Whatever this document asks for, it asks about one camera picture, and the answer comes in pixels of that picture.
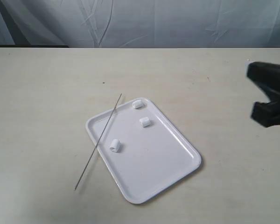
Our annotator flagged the white marshmallow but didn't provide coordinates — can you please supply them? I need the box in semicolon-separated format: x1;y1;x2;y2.
132;99;143;109
110;139;121;153
139;117;151;127

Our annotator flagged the thin metal skewer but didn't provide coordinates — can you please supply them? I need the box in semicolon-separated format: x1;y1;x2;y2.
74;93;122;191

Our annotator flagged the white wrinkled backdrop curtain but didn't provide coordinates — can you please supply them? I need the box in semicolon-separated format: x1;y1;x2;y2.
0;0;280;48

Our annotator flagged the white rectangular plastic tray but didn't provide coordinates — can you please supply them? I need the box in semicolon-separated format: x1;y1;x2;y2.
85;98;202;204

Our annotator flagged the dark ledge behind table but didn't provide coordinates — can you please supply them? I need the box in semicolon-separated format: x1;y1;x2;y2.
0;44;69;48

